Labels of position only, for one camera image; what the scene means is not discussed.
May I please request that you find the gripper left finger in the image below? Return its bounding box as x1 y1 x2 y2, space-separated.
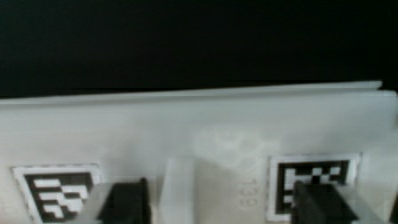
97 178 152 224

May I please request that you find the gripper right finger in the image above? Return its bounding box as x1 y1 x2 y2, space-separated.
292 181 360 224

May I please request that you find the white cabinet door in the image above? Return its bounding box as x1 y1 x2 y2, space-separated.
0 81 398 224

